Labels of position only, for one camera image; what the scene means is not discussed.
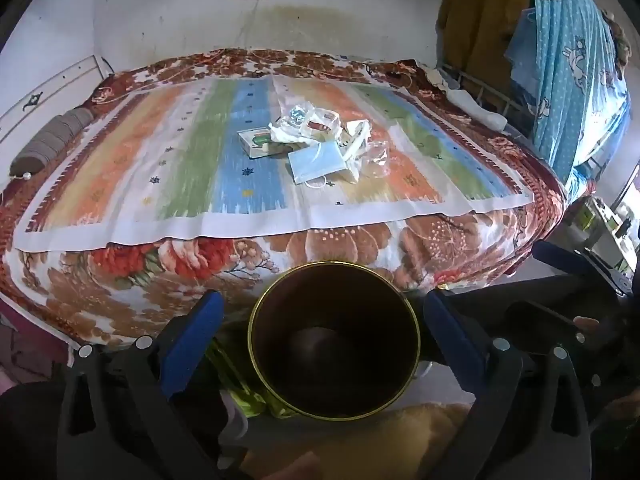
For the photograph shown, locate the striped pastel cloth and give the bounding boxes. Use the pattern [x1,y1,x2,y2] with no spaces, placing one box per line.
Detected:
[12,72,536,253]

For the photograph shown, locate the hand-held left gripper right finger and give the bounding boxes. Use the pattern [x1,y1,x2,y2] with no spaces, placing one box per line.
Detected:
[424,287,591,480]

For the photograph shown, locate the brown floral blanket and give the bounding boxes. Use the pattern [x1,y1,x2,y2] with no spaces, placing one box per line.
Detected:
[0,47,568,356]

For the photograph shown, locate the blue printed cloth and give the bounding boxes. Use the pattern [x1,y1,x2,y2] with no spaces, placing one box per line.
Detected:
[502,0,633,186]

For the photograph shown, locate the clear plastic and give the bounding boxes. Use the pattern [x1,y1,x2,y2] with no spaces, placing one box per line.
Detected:
[362,142,393,178]

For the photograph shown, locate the person's dark trousers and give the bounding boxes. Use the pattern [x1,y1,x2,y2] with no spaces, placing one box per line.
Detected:
[440,280,640,411]

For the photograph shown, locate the green white medicine box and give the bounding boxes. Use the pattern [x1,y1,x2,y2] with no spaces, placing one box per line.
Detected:
[237,127,296,158]

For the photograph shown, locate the metal bed rail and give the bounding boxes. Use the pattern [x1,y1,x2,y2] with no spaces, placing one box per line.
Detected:
[437,62,536,141]

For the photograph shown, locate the yellow-brown garment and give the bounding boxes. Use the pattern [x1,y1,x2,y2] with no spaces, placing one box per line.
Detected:
[435,0,533,68]

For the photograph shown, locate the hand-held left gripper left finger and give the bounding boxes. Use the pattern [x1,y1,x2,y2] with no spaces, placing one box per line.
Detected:
[57,290,236,480]

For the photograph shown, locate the white headboard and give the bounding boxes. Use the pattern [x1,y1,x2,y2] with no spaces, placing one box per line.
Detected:
[0,55,113,146]

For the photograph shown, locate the white printed plastic bag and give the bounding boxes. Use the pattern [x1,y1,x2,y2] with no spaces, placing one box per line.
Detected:
[337,119,373,183]

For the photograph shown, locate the white rolled cloth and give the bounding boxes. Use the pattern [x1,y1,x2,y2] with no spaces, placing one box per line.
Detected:
[445,85,508,128]

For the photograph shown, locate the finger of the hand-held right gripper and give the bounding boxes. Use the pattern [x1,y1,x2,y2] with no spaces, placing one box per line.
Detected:
[531,240,633,297]

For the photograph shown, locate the dark gold-rimmed trash can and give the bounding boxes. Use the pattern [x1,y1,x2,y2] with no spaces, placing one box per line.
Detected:
[247,260,421,418]

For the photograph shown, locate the yellow plush fabric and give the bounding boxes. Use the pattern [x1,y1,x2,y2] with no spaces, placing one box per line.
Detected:
[245,402,473,480]

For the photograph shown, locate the blue face mask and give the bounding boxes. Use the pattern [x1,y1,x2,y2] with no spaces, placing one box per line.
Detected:
[287,140,351,188]

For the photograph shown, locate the grey ribbed pillow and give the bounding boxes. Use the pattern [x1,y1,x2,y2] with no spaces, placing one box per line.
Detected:
[10,107,96,178]

